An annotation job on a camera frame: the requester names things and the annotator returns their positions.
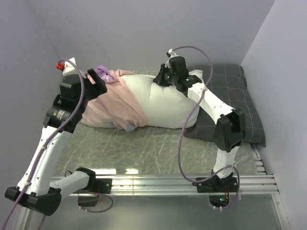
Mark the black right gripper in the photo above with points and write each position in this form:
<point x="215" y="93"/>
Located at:
<point x="159" y="79"/>

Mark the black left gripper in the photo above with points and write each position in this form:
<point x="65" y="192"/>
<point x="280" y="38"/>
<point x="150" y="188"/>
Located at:
<point x="99" y="87"/>

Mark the purple printed pillowcase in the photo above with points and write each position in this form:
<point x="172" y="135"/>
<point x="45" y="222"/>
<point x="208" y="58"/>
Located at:
<point x="118" y="107"/>

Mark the white pillow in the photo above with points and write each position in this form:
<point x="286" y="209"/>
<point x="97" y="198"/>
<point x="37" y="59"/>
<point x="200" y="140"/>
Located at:
<point x="163" y="106"/>

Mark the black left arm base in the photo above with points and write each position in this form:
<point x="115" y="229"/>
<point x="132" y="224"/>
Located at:
<point x="89" y="197"/>

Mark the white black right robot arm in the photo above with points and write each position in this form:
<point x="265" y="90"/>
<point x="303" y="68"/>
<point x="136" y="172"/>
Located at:
<point x="230" y="123"/>

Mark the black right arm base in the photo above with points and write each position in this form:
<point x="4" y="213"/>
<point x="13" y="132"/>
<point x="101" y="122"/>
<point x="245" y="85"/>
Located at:
<point x="219" y="190"/>

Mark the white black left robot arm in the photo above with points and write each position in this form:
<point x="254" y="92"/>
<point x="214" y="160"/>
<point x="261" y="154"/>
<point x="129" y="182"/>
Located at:
<point x="35" y="191"/>

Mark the grey plaid pillow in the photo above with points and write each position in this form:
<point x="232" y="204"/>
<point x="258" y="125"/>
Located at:
<point x="230" y="85"/>

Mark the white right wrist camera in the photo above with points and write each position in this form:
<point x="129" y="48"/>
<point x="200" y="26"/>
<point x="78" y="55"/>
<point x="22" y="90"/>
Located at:
<point x="171" y="54"/>

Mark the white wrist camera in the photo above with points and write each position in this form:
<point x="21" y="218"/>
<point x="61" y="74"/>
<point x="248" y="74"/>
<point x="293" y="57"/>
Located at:
<point x="171" y="54"/>
<point x="67" y="68"/>

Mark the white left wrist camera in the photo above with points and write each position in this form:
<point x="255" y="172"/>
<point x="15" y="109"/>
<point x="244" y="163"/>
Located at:
<point x="67" y="68"/>

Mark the aluminium mounting rail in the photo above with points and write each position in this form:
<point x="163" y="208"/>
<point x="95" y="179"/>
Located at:
<point x="176" y="185"/>

